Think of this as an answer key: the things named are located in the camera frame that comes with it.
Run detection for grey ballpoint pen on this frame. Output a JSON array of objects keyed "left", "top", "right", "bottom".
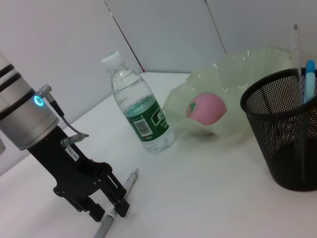
[{"left": 93, "top": 168, "right": 139, "bottom": 238}]

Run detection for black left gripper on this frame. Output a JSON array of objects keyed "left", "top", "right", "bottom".
[{"left": 26, "top": 124, "right": 131, "bottom": 223}]

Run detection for pink toy peach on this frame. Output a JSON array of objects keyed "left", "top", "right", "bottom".
[{"left": 186, "top": 92, "right": 227, "bottom": 126}]

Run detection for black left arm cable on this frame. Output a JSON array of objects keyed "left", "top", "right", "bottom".
[{"left": 37, "top": 84, "right": 90, "bottom": 147}]

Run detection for blue scissors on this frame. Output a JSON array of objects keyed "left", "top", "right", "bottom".
[{"left": 302, "top": 59, "right": 317, "bottom": 105}]

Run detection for pale green glass fruit plate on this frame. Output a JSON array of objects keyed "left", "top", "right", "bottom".
[{"left": 162, "top": 47, "right": 298, "bottom": 143}]

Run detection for clear water bottle green label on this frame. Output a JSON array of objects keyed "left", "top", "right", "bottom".
[{"left": 101, "top": 51, "right": 175, "bottom": 154}]

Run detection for black mesh pen cup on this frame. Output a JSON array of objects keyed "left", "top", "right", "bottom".
[{"left": 240, "top": 67, "right": 317, "bottom": 192}]

